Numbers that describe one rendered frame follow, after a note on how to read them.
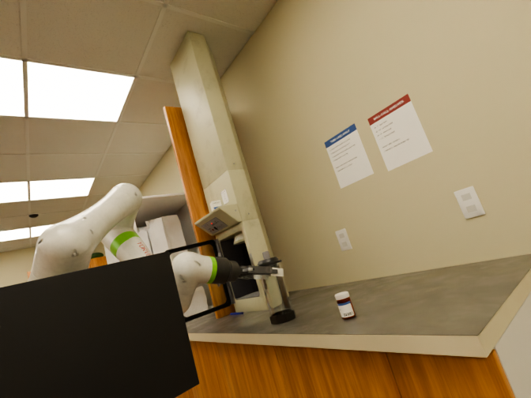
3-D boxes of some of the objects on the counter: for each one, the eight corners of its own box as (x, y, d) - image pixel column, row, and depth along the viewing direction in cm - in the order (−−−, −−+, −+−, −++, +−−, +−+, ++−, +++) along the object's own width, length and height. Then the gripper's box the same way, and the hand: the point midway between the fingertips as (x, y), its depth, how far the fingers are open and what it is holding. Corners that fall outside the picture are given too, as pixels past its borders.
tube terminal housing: (268, 299, 191) (235, 186, 206) (302, 294, 167) (262, 167, 181) (235, 313, 175) (202, 189, 190) (268, 309, 151) (227, 169, 166)
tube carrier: (284, 313, 123) (270, 261, 128) (302, 312, 115) (286, 257, 119) (264, 321, 116) (250, 267, 121) (281, 321, 108) (265, 262, 113)
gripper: (241, 254, 101) (291, 260, 114) (211, 265, 117) (259, 268, 130) (241, 277, 98) (293, 280, 111) (211, 285, 114) (259, 287, 127)
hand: (270, 273), depth 119 cm, fingers closed on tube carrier, 9 cm apart
